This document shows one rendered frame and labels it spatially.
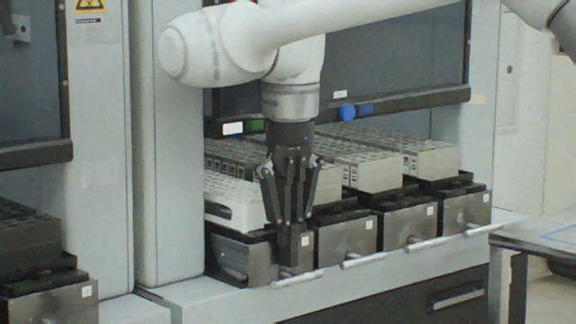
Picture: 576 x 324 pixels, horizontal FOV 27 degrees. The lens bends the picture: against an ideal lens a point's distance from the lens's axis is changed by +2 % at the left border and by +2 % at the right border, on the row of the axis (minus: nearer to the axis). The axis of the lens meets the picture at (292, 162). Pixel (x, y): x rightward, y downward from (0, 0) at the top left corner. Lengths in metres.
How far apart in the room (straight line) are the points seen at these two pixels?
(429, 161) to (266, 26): 0.71
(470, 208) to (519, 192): 2.12
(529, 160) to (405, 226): 2.28
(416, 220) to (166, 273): 0.48
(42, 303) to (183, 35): 0.41
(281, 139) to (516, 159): 2.55
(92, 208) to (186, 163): 0.18
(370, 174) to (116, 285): 0.54
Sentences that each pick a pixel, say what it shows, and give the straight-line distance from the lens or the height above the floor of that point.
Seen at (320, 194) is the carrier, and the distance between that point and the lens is 2.04.
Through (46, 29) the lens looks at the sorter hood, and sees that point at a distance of 1.69.
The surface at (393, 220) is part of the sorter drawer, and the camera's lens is 2.07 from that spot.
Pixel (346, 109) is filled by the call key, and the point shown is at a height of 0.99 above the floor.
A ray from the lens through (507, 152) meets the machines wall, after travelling 4.24.
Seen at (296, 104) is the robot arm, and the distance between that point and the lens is 1.78.
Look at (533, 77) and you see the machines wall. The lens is 4.29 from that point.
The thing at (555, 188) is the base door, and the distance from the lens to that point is 4.41.
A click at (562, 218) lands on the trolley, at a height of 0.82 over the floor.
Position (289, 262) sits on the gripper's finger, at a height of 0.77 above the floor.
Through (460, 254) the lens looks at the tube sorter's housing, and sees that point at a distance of 2.22.
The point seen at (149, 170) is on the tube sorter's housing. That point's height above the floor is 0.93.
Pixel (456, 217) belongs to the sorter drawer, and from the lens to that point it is 2.19.
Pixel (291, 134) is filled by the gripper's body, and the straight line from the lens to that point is 1.80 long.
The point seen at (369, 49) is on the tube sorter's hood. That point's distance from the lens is 2.07.
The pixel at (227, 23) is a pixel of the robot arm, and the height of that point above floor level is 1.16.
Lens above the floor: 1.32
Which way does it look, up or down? 12 degrees down
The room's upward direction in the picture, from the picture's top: straight up
